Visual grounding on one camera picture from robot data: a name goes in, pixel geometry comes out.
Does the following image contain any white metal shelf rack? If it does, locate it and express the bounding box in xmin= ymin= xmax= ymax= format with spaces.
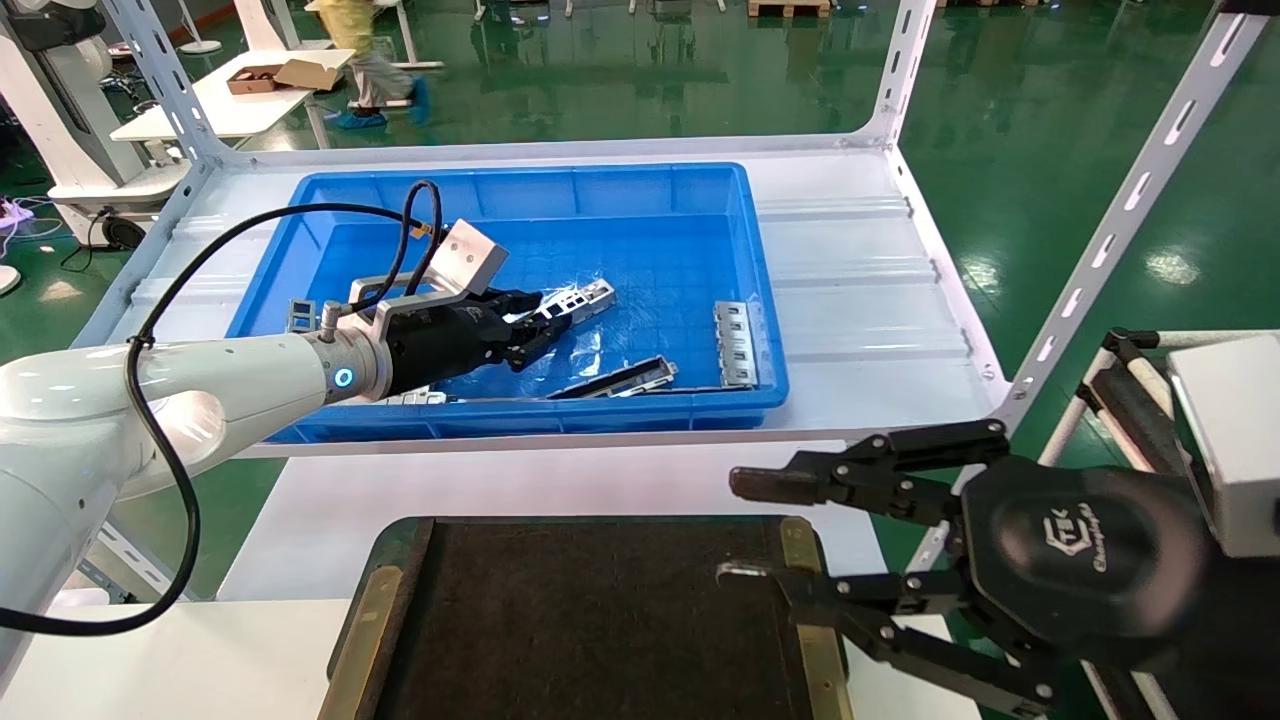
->
xmin=62 ymin=0 xmax=1276 ymax=601

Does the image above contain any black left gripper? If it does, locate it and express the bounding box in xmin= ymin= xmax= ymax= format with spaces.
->
xmin=385 ymin=288 xmax=574 ymax=396

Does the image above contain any white machine on wheels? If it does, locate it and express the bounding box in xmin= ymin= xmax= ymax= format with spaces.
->
xmin=0 ymin=0 xmax=191 ymax=251

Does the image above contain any white cart with black handle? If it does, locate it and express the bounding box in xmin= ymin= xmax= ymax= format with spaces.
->
xmin=1075 ymin=328 xmax=1201 ymax=481

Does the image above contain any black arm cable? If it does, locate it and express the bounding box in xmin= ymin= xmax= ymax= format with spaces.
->
xmin=0 ymin=180 xmax=443 ymax=637

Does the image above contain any perforated silver metal part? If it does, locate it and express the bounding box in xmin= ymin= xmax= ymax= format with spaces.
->
xmin=520 ymin=278 xmax=617 ymax=331

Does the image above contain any person in yellow top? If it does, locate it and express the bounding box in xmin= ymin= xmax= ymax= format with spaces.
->
xmin=318 ymin=0 xmax=433 ymax=131

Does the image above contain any dark long metal part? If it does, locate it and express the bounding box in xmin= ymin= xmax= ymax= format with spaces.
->
xmin=548 ymin=357 xmax=679 ymax=401

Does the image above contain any black container tray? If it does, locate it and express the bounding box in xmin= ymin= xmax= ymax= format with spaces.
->
xmin=318 ymin=515 xmax=851 ymax=720

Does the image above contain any blue plastic bin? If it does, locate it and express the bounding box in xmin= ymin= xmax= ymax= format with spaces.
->
xmin=225 ymin=163 xmax=791 ymax=444

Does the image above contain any white round base stand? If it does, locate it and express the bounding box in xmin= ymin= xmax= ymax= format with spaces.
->
xmin=178 ymin=0 xmax=223 ymax=56

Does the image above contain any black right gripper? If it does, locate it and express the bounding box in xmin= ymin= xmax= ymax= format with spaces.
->
xmin=716 ymin=418 xmax=1216 ymax=719

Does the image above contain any white work table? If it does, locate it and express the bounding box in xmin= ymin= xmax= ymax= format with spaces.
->
xmin=110 ymin=48 xmax=359 ymax=151

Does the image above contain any white power strip with cables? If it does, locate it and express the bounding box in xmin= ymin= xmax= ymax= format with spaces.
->
xmin=0 ymin=198 xmax=61 ymax=241

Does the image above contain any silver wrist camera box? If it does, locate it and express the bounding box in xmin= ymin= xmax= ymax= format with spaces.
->
xmin=428 ymin=218 xmax=509 ymax=297
xmin=1168 ymin=335 xmax=1280 ymax=559

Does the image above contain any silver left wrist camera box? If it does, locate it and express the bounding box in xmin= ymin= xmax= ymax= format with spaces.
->
xmin=428 ymin=218 xmax=509 ymax=297

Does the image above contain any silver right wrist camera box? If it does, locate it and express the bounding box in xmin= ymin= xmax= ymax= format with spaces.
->
xmin=1168 ymin=335 xmax=1280 ymax=559

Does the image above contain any clear plastic film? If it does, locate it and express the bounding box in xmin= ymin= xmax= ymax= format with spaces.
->
xmin=540 ymin=288 xmax=603 ymax=373

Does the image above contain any white desk with legs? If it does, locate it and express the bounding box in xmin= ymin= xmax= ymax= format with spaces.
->
xmin=305 ymin=0 xmax=446 ymax=109

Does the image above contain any open cardboard box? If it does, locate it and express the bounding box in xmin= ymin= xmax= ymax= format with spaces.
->
xmin=227 ymin=60 xmax=346 ymax=96

